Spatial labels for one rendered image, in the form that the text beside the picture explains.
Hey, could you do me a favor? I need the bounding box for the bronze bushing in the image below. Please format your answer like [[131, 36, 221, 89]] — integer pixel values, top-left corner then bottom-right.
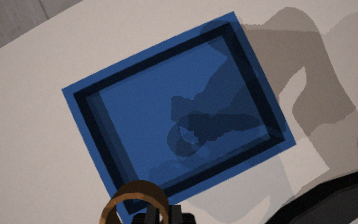
[[99, 180, 169, 224]]

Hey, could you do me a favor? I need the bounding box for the blue shallow tray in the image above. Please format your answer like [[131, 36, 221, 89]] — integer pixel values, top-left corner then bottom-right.
[[61, 11, 297, 205]]

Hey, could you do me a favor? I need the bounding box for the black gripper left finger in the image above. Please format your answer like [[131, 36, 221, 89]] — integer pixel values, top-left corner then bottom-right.
[[131, 205, 160, 224]]

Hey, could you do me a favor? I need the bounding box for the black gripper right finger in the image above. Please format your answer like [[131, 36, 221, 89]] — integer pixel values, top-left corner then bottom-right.
[[168, 205, 196, 224]]

